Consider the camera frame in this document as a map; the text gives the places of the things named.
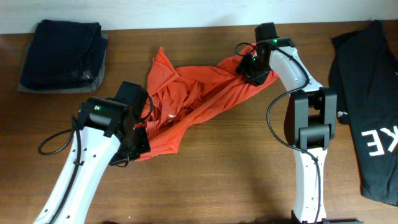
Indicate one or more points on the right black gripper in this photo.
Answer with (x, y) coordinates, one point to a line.
(255, 79)

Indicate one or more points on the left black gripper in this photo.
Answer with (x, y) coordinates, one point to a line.
(143, 147)

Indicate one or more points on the red polo shirt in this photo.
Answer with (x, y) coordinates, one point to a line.
(184, 96)

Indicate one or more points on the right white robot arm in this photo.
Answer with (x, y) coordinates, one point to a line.
(310, 120)

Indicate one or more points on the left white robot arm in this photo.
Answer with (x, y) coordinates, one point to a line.
(106, 132)

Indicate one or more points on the folded grey garment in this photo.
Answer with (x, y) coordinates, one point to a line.
(85, 89)

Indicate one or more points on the black printed t-shirt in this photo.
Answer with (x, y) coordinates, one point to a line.
(364, 75)

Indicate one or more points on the folded navy blue garment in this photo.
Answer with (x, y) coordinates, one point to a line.
(63, 55)

